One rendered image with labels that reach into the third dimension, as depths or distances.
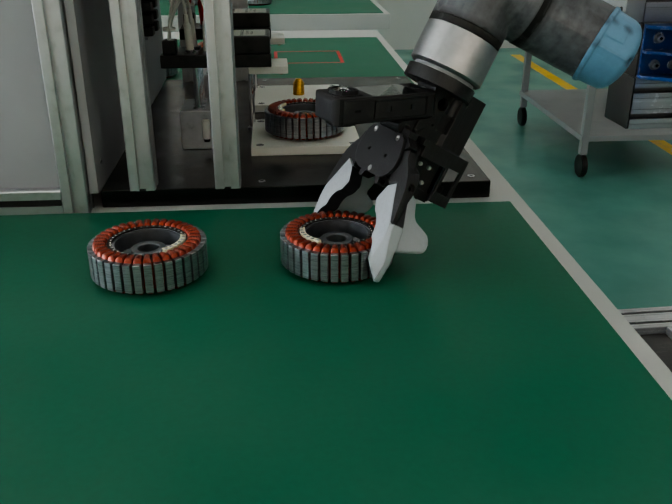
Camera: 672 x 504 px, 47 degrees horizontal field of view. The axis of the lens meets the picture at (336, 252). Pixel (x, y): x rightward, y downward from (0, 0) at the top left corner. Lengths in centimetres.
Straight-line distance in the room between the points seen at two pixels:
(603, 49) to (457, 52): 14
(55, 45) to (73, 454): 50
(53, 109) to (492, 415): 59
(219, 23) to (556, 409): 55
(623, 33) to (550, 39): 7
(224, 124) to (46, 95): 20
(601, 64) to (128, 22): 49
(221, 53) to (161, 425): 48
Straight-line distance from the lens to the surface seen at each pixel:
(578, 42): 79
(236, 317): 68
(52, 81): 92
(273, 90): 139
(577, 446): 55
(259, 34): 108
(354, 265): 72
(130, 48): 91
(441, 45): 75
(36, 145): 95
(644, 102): 146
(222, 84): 91
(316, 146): 105
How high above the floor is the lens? 108
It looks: 24 degrees down
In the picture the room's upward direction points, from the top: straight up
